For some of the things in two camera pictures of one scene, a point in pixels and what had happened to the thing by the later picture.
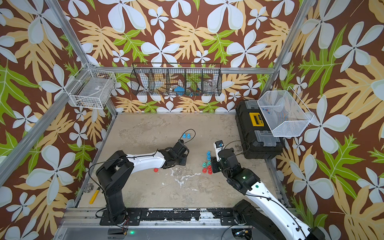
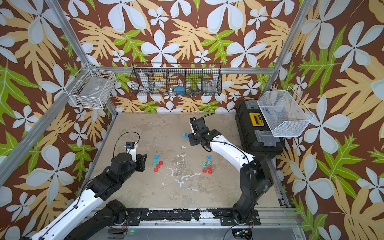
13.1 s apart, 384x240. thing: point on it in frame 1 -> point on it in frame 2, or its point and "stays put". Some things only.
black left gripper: x=184 y=159 -> x=141 y=161
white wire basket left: x=91 y=88 stays put
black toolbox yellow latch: x=255 y=134 stays put
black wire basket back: x=176 y=79 stays put
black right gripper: x=214 y=164 -> x=191 y=137
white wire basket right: x=286 y=114 stays put
